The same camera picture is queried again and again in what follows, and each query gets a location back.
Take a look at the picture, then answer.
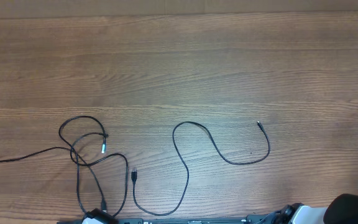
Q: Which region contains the black usb cable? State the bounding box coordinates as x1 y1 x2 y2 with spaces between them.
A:
0 115 129 218
131 120 271 217

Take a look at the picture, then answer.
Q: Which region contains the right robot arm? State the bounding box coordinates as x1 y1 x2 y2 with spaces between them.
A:
273 194 358 224

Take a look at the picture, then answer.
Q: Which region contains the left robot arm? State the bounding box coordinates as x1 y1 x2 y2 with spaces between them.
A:
81 208 119 224

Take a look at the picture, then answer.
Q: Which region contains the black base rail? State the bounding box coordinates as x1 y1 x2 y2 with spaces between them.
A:
115 214 276 224

